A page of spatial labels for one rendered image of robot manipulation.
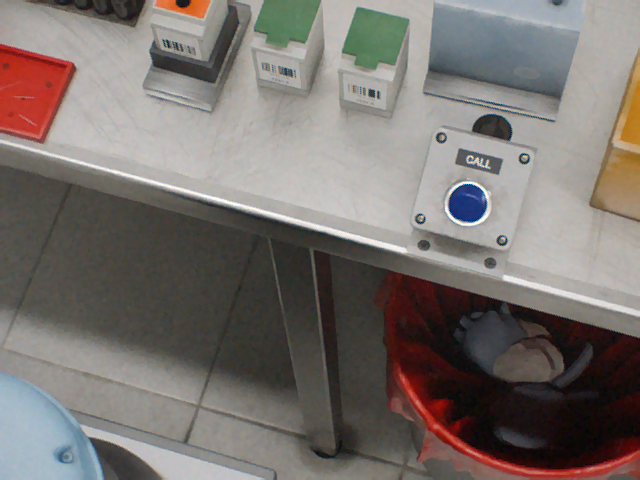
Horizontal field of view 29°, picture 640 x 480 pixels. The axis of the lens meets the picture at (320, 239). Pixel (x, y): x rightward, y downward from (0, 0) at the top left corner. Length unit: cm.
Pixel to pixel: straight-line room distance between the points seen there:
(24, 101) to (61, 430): 42
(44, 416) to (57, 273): 128
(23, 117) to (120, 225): 93
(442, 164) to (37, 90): 32
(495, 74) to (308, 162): 15
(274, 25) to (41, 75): 19
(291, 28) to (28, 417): 40
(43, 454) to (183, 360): 121
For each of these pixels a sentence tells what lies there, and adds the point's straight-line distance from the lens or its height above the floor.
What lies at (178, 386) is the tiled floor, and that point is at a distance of 177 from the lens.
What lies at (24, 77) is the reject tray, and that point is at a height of 88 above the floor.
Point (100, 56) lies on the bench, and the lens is 97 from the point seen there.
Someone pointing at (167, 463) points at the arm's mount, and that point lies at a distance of 80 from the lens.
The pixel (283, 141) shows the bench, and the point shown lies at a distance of 92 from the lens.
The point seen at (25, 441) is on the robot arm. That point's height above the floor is 114.
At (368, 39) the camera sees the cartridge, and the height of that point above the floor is 94.
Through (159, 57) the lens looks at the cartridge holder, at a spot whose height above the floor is 91.
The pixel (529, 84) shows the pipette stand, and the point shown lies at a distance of 92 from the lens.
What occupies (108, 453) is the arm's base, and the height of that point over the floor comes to 97.
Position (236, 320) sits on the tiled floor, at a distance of 179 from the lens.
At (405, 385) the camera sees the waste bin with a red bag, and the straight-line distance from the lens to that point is 130.
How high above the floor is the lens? 169
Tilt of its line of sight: 67 degrees down
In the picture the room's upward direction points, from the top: 5 degrees counter-clockwise
